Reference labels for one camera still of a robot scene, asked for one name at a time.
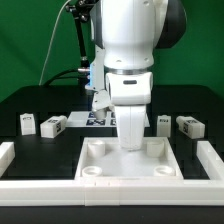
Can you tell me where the white marker sheet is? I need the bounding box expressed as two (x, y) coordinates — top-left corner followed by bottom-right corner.
(65, 110), (151, 129)

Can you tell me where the white cable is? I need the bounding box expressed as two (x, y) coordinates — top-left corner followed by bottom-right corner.
(38, 0), (73, 87)

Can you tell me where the white U-shaped fence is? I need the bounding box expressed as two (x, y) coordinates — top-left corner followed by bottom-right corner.
(0, 141), (224, 206)

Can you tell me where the black camera stand pole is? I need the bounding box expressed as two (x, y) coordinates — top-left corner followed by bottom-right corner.
(65, 0), (99, 76)

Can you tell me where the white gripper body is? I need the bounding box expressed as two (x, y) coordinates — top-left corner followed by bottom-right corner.
(107, 72), (152, 150)

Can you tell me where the black cable bundle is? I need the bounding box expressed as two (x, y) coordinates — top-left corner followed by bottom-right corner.
(43, 68), (90, 88)

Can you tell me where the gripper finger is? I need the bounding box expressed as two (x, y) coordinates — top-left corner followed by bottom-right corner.
(92, 90), (111, 119)

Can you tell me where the white square table top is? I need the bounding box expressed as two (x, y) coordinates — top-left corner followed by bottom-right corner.
(75, 137), (183, 180)

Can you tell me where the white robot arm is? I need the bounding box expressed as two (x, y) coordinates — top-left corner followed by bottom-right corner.
(86, 0), (187, 150)

